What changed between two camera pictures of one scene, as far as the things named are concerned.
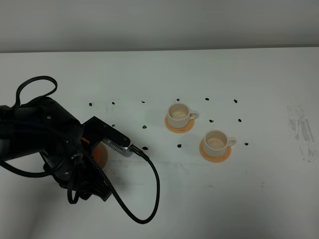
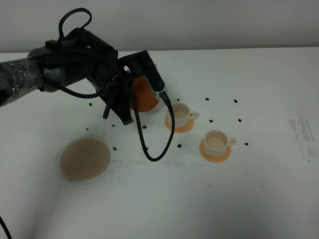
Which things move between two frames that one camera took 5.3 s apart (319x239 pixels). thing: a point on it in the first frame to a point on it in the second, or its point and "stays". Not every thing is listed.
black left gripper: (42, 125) to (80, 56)
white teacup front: (216, 142) stays
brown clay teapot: (100, 152) to (143, 94)
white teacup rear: (179, 115) stays
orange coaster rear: (180, 130) stays
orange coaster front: (214, 160) stays
